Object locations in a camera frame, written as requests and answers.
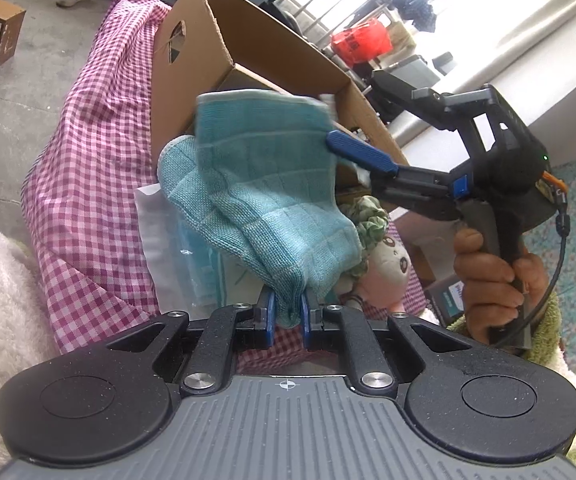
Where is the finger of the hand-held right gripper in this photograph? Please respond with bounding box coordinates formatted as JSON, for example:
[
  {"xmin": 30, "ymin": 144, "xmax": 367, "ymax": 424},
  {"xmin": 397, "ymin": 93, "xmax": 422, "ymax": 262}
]
[
  {"xmin": 370, "ymin": 181, "xmax": 464, "ymax": 222},
  {"xmin": 326, "ymin": 130, "xmax": 456, "ymax": 196}
]

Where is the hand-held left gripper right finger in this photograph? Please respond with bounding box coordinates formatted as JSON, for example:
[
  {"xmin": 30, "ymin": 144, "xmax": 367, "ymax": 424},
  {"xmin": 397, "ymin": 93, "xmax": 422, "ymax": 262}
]
[{"xmin": 299, "ymin": 290, "xmax": 471, "ymax": 395}]

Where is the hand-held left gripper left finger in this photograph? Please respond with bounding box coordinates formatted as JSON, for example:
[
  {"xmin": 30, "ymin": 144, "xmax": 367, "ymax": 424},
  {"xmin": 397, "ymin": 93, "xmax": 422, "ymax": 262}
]
[{"xmin": 105, "ymin": 287, "xmax": 275, "ymax": 396}]

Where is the green scrunchie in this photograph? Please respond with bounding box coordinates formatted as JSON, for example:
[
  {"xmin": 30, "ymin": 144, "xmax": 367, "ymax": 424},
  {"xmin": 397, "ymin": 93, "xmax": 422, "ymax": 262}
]
[{"xmin": 338, "ymin": 195, "xmax": 391, "ymax": 281}]

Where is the pink plush toy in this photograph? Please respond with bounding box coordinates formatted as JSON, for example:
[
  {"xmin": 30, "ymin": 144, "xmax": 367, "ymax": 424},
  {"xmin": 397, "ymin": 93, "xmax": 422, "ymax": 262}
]
[{"xmin": 335, "ymin": 232, "xmax": 413, "ymax": 322}]

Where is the teal waffle cloth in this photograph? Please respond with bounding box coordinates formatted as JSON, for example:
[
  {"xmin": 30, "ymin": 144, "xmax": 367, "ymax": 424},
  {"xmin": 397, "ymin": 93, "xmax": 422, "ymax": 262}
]
[{"xmin": 157, "ymin": 89, "xmax": 365, "ymax": 328}]

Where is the bag of blue face masks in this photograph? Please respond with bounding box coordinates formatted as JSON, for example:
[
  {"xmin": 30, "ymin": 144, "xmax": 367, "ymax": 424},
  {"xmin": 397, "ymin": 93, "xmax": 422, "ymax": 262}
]
[{"xmin": 135, "ymin": 182, "xmax": 269, "ymax": 322}]

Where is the cardboard box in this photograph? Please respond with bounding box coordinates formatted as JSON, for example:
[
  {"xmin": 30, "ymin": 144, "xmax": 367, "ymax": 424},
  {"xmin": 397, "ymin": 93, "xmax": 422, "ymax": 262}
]
[{"xmin": 150, "ymin": 0, "xmax": 411, "ymax": 211}]

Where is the person's right hand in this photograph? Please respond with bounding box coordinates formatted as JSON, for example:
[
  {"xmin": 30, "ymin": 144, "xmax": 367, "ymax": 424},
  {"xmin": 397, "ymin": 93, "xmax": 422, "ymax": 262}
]
[{"xmin": 454, "ymin": 229, "xmax": 548, "ymax": 346}]

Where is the wheelchair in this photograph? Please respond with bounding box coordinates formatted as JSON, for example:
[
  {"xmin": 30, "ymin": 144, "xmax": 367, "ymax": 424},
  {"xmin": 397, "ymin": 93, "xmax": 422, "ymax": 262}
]
[{"xmin": 353, "ymin": 52, "xmax": 456, "ymax": 123}]

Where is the large red plastic bag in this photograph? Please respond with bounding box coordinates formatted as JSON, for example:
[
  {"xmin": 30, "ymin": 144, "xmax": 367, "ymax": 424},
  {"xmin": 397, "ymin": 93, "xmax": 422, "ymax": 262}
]
[{"xmin": 330, "ymin": 17, "xmax": 391, "ymax": 66}]

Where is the beige hanging cloth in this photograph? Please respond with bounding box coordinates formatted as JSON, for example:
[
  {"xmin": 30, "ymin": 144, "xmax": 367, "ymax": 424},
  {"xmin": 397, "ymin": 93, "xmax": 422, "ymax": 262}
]
[{"xmin": 385, "ymin": 21, "xmax": 417, "ymax": 52}]

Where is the dark blue hanging garment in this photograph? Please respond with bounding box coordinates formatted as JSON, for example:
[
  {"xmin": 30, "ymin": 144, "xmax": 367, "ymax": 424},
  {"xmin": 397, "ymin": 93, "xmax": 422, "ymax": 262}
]
[{"xmin": 380, "ymin": 0, "xmax": 438, "ymax": 33}]

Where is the metal railing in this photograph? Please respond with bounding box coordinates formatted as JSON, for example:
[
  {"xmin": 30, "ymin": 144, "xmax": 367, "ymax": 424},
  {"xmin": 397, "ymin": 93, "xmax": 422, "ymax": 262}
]
[{"xmin": 275, "ymin": 0, "xmax": 386, "ymax": 53}]

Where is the green towel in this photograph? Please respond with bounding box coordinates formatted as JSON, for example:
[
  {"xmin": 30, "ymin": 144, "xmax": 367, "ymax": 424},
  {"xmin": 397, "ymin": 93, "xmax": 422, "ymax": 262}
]
[{"xmin": 445, "ymin": 290, "xmax": 576, "ymax": 478}]

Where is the pink checked cloth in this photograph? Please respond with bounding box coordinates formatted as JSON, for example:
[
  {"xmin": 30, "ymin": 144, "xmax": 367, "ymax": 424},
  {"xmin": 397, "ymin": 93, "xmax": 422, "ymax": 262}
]
[{"xmin": 20, "ymin": 0, "xmax": 429, "ymax": 361}]

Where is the black cable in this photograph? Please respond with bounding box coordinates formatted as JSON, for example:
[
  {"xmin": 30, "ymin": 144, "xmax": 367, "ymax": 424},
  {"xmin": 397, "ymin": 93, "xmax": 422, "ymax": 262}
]
[{"xmin": 498, "ymin": 180, "xmax": 569, "ymax": 348}]

